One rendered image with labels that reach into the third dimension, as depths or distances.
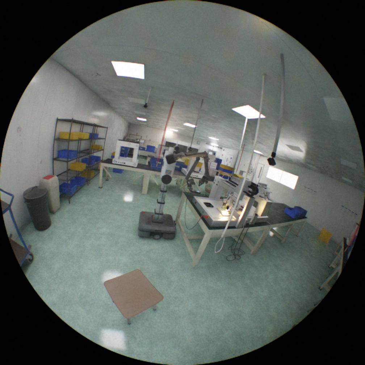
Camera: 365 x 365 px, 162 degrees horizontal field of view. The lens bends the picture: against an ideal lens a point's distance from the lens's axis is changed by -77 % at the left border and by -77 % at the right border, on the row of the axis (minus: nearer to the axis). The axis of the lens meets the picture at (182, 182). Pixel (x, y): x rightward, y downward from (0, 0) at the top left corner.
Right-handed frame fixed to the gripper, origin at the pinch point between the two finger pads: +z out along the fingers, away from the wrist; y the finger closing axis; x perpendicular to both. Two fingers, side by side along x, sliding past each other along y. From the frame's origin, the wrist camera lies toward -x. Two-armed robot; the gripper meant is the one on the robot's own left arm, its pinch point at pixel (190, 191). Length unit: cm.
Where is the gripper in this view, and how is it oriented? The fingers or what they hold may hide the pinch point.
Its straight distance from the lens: 226.7
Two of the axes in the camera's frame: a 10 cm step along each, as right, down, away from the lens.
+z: 2.6, 8.9, 3.8
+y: -2.4, -3.2, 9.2
